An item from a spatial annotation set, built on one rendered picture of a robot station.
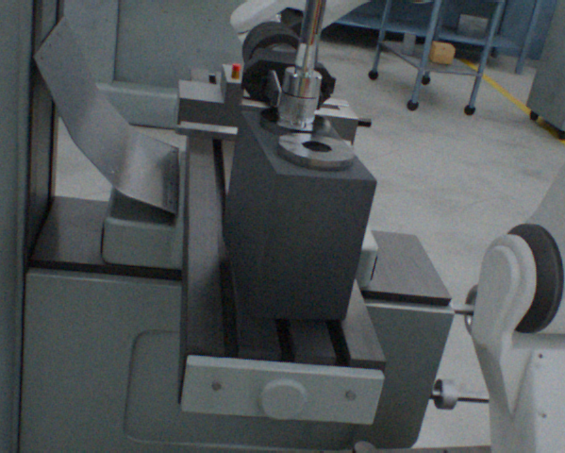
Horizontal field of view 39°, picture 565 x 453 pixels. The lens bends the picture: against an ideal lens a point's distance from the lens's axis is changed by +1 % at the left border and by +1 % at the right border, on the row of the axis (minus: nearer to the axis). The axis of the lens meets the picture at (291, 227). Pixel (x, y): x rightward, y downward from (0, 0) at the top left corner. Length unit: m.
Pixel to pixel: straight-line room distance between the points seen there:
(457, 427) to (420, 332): 0.98
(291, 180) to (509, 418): 0.47
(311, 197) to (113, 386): 0.78
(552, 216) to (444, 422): 1.51
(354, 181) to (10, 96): 0.61
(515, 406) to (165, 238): 0.65
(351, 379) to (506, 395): 0.28
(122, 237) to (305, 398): 0.60
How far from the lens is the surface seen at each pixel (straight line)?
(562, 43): 5.98
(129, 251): 1.41
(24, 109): 1.31
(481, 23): 7.87
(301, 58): 0.98
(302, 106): 0.98
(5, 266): 1.40
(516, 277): 1.03
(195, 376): 0.88
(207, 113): 1.50
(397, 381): 1.60
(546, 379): 1.10
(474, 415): 2.57
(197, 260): 1.05
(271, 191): 0.87
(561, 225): 1.03
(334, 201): 0.89
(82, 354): 1.52
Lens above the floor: 1.43
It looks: 24 degrees down
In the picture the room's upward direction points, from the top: 11 degrees clockwise
